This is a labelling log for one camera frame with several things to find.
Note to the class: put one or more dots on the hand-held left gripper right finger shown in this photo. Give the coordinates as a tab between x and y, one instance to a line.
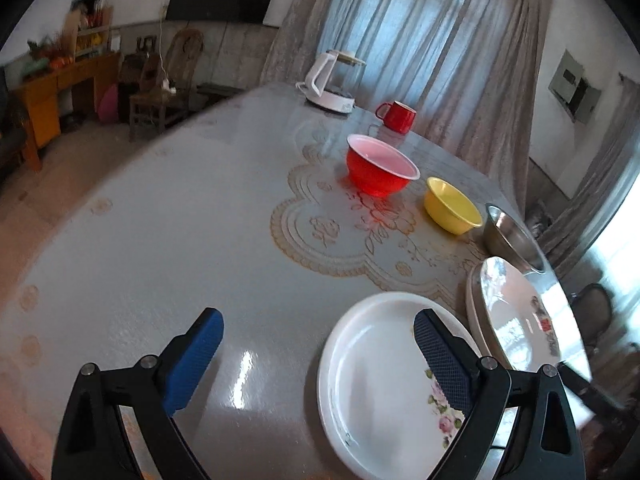
447	360

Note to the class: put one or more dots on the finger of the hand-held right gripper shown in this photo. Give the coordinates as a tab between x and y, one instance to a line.
575	382

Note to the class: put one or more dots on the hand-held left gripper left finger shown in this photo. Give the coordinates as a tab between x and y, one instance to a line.
192	360

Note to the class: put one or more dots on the white floral plate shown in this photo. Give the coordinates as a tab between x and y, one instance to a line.
380	360

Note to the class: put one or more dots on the large white patterned plate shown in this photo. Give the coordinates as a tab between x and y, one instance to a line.
515	310

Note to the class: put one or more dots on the stainless steel bowl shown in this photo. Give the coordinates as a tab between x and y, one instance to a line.
500	240

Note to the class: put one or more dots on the yellow bowl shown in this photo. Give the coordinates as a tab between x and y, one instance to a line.
450	205

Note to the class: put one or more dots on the plain white plate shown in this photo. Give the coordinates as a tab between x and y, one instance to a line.
472	305

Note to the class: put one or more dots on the dark round-back chair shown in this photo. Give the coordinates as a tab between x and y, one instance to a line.
597	310

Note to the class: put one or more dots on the beige side curtain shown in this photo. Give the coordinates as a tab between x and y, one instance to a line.
590	200

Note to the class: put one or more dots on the red bowl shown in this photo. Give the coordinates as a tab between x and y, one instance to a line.
370	175

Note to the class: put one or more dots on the red mug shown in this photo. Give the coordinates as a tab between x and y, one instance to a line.
397	117

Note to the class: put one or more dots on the wooden chair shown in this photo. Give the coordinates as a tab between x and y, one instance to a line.
150	102

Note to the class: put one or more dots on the pink bag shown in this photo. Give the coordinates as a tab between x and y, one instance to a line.
108	105

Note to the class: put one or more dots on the dark wooden bench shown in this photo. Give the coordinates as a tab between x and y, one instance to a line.
220	91

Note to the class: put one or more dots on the white power strip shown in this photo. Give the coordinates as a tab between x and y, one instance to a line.
169	88

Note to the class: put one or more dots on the yellow wooden desk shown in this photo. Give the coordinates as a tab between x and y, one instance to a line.
42	105

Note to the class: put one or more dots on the white electric kettle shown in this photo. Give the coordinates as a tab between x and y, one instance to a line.
320	80

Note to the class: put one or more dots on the beige window curtain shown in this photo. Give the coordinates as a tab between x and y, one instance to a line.
425	35

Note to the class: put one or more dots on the cluttered shelf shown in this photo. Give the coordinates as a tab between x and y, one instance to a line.
92	35

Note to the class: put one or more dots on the wall electrical panel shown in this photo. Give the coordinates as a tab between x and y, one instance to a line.
570	85

